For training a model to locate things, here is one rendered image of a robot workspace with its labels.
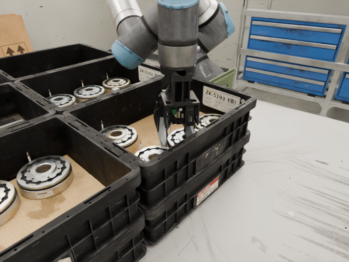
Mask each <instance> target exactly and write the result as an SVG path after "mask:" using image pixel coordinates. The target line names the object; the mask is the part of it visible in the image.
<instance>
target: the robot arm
mask: <svg viewBox="0 0 349 262"><path fill-rule="evenodd" d="M105 2H106V5H107V7H108V10H109V13H110V15H111V18H112V21H113V24H114V26H115V30H116V32H117V35H118V39H117V40H115V43H114V44H113V45H112V47H111V50H112V53H113V55H114V57H115V58H116V60H117V61H118V62H119V63H120V64H121V65H122V66H124V67H126V68H128V69H135V68H136V67H138V66H139V65H140V64H142V63H143V62H145V61H146V59H147V58H148V57H149V56H150V55H151V54H153V53H154V52H155V51H156V50H158V62H159V64H160V72H161V74H163V75H165V76H164V77H163V78H162V92H161V93H160V94H159V95H158V97H159V99H160V100H159V101H156V106H155V109H154V113H153V117H154V122H155V125H156V129H157V133H158V137H159V140H160V144H161V146H163V147H167V137H168V132H167V131H168V128H169V127H170V125H172V124H177V125H178V124H183V126H184V130H183V131H184V133H185V136H184V139H185V138H186V137H188V136H190V135H191V134H193V133H194V132H195V123H196V124H197V125H199V107H200V102H199V100H198V99H197V97H196V95H195V94H194V92H193V91H192V90H190V84H191V81H192V79H193V77H196V78H199V79H202V80H205V81H209V80H211V79H213V78H215V77H217V76H219V75H221V74H223V73H225V72H224V71H223V69H222V68H220V67H219V66H218V65H216V64H215V63H214V62H212V61H211V60H210V59H209V57H208V56H207V54H208V53H209V52H210V51H211V50H213V49H214V48H215V47H217V46H218V45H219V44H220V43H222V42H223V41H224V40H225V39H227V38H228V37H229V36H230V35H231V34H232V33H234V31H235V25H234V22H233V20H232V18H231V16H230V14H229V12H228V10H227V9H226V7H225V5H224V4H223V3H222V2H220V3H217V1H215V0H157V2H156V3H155V4H154V5H153V6H152V7H151V8H150V9H149V10H148V11H147V12H145V13H144V14H142V12H141V10H140V8H139V5H138V3H137V1H136V0H105Z"/></svg>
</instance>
